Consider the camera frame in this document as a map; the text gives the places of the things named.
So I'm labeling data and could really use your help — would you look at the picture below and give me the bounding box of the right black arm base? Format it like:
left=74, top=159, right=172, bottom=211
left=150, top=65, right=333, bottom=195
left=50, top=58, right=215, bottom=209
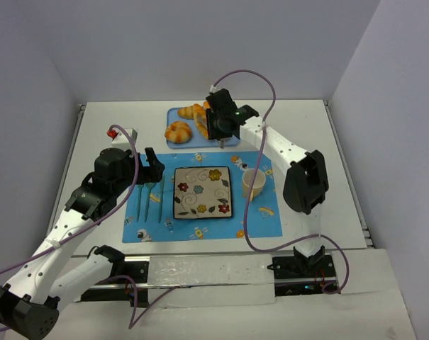
left=267, top=246, right=338, bottom=297

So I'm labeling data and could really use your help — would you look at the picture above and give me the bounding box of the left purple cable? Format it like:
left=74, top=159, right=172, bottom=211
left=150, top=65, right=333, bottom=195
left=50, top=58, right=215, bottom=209
left=0, top=124, right=176, bottom=337

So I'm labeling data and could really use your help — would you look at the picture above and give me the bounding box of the blue cartoon placemat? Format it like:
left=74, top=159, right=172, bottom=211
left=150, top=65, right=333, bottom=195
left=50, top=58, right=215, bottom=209
left=122, top=152, right=283, bottom=243

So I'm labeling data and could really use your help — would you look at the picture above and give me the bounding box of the square floral ceramic plate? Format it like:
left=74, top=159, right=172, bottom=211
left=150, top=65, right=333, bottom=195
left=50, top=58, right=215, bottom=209
left=173, top=166, right=233, bottom=220

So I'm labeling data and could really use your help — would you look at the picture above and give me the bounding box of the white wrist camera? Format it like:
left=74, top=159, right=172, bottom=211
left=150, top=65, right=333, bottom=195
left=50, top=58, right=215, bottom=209
left=107, top=128, right=138, bottom=151
left=209, top=85, right=218, bottom=94

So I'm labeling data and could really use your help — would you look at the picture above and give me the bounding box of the light blue tray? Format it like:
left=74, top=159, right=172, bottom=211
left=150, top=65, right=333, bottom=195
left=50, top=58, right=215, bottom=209
left=166, top=105, right=241, bottom=151

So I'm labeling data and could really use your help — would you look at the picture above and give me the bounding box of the teal knife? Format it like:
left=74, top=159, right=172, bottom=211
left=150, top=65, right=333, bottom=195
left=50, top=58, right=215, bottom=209
left=157, top=175, right=165, bottom=223

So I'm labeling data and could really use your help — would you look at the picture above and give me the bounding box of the purple cable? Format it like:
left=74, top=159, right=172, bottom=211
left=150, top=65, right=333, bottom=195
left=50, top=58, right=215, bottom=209
left=0, top=124, right=176, bottom=337
left=211, top=69, right=350, bottom=295

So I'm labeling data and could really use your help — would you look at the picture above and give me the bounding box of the small croissant back left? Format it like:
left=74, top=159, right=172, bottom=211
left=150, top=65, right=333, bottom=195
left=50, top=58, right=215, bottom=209
left=177, top=103, right=203, bottom=119

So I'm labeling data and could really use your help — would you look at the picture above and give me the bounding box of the cream yellow mug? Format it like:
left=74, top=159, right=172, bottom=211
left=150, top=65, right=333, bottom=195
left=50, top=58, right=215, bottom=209
left=242, top=169, right=266, bottom=201

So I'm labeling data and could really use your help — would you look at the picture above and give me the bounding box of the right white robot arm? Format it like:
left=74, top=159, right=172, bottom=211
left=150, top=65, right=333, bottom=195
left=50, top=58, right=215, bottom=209
left=206, top=86, right=329, bottom=259

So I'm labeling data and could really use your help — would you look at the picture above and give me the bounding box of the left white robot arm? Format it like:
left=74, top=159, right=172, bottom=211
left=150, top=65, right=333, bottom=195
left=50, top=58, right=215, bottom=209
left=0, top=147, right=165, bottom=339

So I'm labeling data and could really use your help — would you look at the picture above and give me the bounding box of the teal fork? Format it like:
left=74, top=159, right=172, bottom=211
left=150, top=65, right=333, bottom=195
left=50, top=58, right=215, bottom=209
left=135, top=184, right=145, bottom=222

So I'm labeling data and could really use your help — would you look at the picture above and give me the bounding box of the round twisted bread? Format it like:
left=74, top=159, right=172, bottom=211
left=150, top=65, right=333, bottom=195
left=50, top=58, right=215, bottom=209
left=165, top=121, right=192, bottom=144

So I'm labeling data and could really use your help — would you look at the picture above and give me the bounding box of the long striped croissant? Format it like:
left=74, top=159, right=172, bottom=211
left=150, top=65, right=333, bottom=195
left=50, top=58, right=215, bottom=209
left=192, top=103, right=208, bottom=139

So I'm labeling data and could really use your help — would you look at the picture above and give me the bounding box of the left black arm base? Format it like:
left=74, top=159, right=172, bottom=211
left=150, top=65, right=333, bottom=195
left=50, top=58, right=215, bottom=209
left=79, top=260, right=149, bottom=307

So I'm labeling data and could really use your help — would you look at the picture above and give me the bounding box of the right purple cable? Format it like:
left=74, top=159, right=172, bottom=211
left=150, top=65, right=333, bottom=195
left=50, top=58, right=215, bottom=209
left=211, top=69, right=350, bottom=295

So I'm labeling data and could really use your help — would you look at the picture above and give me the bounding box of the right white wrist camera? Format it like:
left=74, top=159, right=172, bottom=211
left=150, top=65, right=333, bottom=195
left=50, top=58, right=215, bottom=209
left=209, top=85, right=218, bottom=94

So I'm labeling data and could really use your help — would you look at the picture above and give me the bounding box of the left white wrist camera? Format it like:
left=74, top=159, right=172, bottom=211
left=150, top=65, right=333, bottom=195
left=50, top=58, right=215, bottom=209
left=107, top=128, right=138, bottom=151

